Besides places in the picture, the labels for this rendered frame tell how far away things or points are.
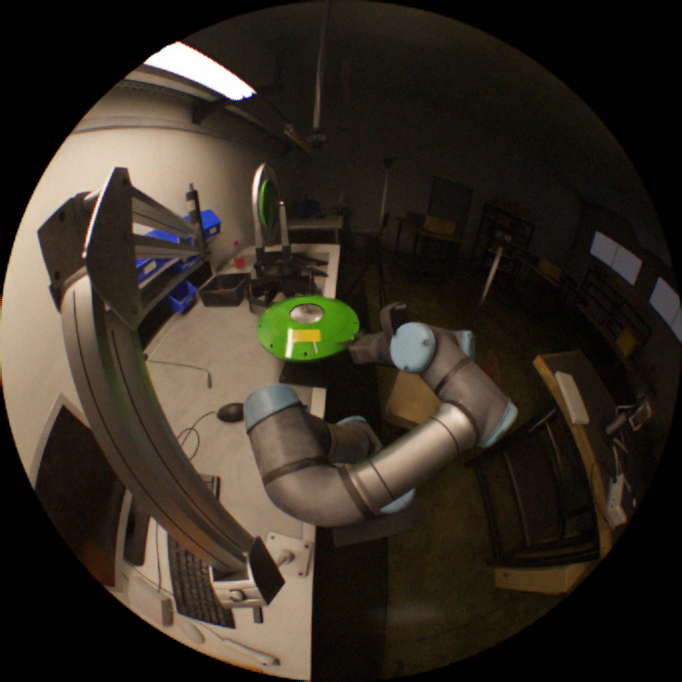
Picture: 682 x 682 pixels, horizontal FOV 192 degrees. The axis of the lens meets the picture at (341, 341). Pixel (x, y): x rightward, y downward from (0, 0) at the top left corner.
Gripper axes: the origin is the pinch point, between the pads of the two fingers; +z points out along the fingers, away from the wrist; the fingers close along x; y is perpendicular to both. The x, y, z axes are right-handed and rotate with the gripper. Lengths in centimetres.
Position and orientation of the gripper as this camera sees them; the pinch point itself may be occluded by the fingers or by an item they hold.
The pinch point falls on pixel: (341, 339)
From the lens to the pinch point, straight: 52.8
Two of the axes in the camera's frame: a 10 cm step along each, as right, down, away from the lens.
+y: 3.7, 8.9, 2.7
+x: 7.0, -4.6, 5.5
